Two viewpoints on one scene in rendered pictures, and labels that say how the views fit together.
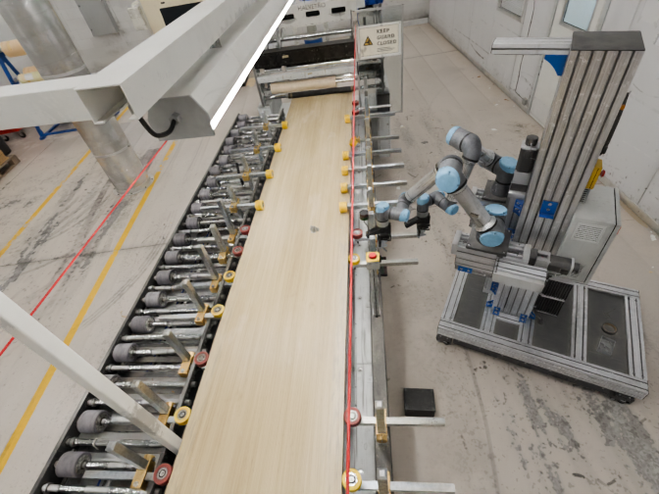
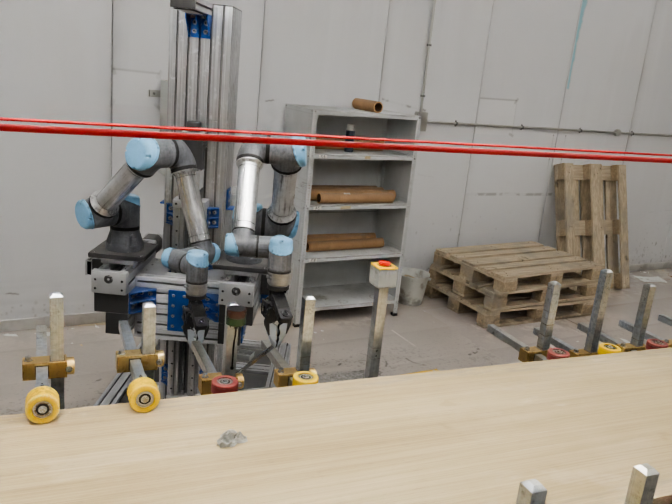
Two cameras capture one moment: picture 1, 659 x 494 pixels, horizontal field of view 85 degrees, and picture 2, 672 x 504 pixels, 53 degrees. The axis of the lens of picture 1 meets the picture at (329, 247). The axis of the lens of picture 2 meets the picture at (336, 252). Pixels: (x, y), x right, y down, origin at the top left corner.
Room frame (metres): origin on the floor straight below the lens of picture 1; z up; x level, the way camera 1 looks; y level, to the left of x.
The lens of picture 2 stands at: (2.69, 1.47, 1.84)
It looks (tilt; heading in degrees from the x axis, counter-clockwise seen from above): 15 degrees down; 235
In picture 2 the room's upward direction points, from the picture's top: 6 degrees clockwise
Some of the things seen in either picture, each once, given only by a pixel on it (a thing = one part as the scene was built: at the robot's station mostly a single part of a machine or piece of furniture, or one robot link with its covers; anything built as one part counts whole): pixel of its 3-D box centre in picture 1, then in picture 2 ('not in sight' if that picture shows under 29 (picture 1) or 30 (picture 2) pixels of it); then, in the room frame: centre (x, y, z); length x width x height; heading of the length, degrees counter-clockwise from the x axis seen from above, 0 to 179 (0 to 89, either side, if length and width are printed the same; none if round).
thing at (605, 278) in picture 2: (383, 490); (595, 326); (0.34, -0.04, 0.94); 0.04 x 0.04 x 0.48; 79
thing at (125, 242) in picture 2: (503, 184); (124, 236); (1.87, -1.22, 1.09); 0.15 x 0.15 x 0.10
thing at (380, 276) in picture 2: (373, 261); (383, 275); (1.31, -0.22, 1.18); 0.07 x 0.07 x 0.08; 79
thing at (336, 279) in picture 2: not in sight; (343, 214); (-0.20, -2.61, 0.78); 0.90 x 0.45 x 1.55; 176
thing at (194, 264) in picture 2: (423, 202); (196, 266); (1.79, -0.65, 1.13); 0.09 x 0.08 x 0.11; 111
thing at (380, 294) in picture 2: (375, 291); (375, 346); (1.31, -0.22, 0.93); 0.05 x 0.05 x 0.45; 79
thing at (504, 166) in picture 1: (506, 169); (123, 208); (1.87, -1.22, 1.21); 0.13 x 0.12 x 0.14; 21
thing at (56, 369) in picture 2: not in sight; (48, 367); (2.33, -0.40, 0.95); 0.14 x 0.06 x 0.05; 169
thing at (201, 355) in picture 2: (385, 236); (209, 371); (1.84, -0.40, 0.84); 0.43 x 0.03 x 0.04; 79
